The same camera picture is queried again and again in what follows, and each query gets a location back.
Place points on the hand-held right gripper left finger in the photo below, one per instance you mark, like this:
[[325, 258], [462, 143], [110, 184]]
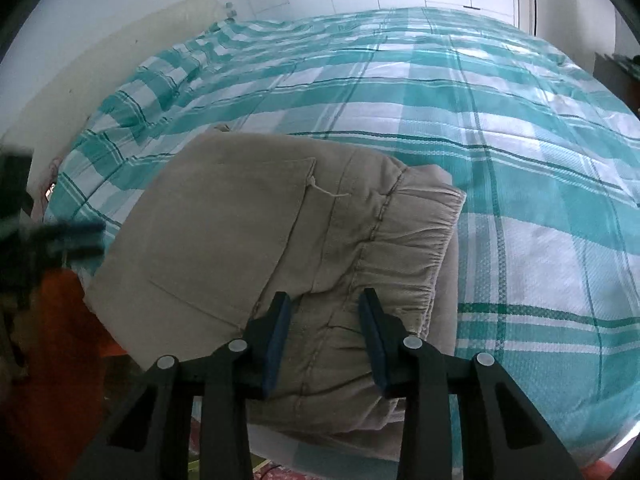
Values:
[[277, 350]]

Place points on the beige pants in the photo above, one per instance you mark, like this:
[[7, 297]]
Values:
[[240, 220]]

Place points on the dark wooden furniture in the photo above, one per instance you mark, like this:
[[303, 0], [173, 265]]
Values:
[[617, 85]]

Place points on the teal checked blanket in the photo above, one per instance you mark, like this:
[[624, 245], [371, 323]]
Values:
[[500, 160]]

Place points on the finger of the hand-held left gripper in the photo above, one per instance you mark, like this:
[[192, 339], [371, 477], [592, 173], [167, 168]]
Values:
[[70, 240]]

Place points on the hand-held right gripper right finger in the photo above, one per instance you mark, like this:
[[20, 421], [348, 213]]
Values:
[[376, 350]]

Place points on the orange cloth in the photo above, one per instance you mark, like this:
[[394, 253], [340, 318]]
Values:
[[55, 370]]

